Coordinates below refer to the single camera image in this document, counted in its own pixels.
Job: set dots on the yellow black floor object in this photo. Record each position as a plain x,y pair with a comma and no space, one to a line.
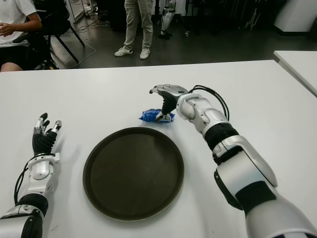
49,65

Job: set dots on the white cabinet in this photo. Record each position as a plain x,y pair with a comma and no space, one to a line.
292,17

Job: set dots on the blue Oreo packet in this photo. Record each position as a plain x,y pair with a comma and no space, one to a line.
148,115

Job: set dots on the seated person white shirt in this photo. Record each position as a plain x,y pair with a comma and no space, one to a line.
12,15

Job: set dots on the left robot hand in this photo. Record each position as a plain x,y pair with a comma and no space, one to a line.
43,142

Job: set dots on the white panel cart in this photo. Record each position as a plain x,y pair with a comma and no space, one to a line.
76,10

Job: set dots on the black chair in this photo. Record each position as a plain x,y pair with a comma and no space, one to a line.
54,22

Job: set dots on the white humanoid robot legs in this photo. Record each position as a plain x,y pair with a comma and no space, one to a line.
167,19

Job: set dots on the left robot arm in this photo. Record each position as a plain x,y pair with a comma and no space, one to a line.
40,168

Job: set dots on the standing person beige trousers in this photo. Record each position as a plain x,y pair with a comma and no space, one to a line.
135,24

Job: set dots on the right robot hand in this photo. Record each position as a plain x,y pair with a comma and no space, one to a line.
169,99

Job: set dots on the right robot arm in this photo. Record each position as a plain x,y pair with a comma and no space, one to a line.
247,158

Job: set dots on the round dark brown tray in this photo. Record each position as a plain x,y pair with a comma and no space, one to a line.
133,173

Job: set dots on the grey metal folding stand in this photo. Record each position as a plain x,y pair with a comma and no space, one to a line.
252,19

